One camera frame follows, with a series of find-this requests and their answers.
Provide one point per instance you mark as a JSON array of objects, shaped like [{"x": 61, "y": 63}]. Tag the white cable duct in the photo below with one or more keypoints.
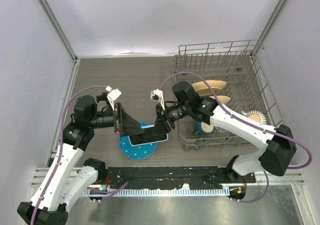
[{"x": 183, "y": 192}]

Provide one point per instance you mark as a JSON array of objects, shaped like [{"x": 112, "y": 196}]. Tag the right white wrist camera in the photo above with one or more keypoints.
[{"x": 158, "y": 96}]

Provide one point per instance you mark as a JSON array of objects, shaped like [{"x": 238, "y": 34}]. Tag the white ribbed cup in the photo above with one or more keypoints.
[{"x": 255, "y": 115}]

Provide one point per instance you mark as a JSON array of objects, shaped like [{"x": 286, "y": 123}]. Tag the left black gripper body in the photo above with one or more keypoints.
[{"x": 110, "y": 118}]

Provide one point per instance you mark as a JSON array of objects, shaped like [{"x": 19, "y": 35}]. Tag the clear glass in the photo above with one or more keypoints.
[{"x": 221, "y": 131}]

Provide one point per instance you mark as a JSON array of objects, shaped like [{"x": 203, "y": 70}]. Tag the beige plate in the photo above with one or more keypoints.
[
  {"x": 222, "y": 99},
  {"x": 203, "y": 90}
]

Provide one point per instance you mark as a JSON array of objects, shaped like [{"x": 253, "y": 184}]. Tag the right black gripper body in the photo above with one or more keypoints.
[{"x": 173, "y": 113}]

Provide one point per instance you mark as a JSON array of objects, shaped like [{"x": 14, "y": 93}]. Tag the blue mug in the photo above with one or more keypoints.
[{"x": 203, "y": 129}]

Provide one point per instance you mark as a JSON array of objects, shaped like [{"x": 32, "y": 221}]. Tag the blue polka dot plate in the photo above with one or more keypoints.
[{"x": 136, "y": 152}]

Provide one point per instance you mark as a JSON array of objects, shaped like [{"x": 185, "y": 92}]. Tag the phone with light blue case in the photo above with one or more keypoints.
[{"x": 148, "y": 136}]

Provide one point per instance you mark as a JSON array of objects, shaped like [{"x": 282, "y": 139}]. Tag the black phone stand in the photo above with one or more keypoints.
[{"x": 103, "y": 97}]

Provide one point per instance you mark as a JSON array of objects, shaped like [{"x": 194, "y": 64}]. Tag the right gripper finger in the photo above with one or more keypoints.
[
  {"x": 160, "y": 116},
  {"x": 160, "y": 129}
]

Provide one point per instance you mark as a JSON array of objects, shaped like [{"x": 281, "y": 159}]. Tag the beige plate rear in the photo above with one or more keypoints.
[{"x": 203, "y": 90}]

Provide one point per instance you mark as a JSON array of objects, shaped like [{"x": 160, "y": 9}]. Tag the beige plate front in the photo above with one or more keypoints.
[{"x": 222, "y": 99}]

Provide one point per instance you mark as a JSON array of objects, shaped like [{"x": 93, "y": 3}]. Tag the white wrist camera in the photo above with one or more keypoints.
[
  {"x": 158, "y": 96},
  {"x": 112, "y": 95}
]

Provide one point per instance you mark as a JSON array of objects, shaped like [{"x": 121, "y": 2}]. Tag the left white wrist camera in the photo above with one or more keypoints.
[{"x": 112, "y": 95}]

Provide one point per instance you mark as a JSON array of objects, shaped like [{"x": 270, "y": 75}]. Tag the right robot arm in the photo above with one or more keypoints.
[{"x": 275, "y": 146}]

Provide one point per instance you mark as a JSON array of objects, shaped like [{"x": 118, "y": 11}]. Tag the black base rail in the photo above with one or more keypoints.
[{"x": 170, "y": 177}]

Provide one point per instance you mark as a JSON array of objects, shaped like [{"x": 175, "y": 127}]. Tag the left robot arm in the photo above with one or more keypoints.
[{"x": 55, "y": 197}]

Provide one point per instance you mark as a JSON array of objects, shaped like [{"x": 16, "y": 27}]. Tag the metal wire dish rack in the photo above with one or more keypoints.
[{"x": 233, "y": 70}]

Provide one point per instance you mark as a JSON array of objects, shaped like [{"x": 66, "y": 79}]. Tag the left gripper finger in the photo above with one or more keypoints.
[
  {"x": 128, "y": 121},
  {"x": 132, "y": 131}
]

